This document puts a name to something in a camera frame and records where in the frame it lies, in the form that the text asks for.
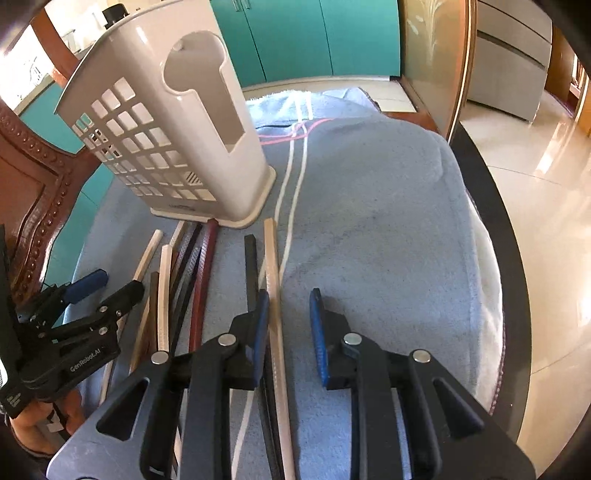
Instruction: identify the wooden doorway frame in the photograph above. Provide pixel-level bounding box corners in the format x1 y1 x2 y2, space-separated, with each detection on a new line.
545 25 591 121

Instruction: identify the person's left hand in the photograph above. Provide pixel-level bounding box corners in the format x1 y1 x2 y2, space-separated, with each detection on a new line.
7 390 86 457

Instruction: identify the frosted glass door panel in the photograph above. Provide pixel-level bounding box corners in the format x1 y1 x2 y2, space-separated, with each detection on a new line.
399 0 478 139

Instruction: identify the blue towel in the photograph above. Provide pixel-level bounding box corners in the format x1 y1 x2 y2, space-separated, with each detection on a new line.
60 85 504 480

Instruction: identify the white plastic utensil holder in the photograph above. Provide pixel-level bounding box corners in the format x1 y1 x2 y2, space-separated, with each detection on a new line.
54 0 278 230

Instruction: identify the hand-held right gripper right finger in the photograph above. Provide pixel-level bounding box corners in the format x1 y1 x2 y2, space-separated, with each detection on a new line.
309 288 486 480

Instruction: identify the dark brown chopstick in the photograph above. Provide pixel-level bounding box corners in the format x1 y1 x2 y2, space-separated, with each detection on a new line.
170 244 208 354
139 272 160 361
170 223 204 301

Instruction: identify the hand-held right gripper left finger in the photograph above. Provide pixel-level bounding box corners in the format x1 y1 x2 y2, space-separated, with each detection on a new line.
95 290 271 480

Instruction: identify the grey cabinet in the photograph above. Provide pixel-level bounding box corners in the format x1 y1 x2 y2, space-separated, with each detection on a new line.
465 0 555 123

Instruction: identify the black chopstick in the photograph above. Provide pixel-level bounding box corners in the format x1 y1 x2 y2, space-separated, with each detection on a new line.
244 234 282 480

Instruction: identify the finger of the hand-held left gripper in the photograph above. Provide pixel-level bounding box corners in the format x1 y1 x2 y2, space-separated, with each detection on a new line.
44 278 146 352
18 269 110 330

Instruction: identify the red-brown chopstick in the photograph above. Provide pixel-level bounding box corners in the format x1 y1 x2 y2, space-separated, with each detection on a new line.
188 219 219 356

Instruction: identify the cream chopstick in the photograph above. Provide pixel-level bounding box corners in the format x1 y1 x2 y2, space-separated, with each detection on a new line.
263 219 296 480
157 244 172 354
99 229 164 407
167 222 186 278

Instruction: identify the carved wooden chair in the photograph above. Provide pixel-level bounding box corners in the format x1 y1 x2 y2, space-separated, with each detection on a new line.
0 9 112 305

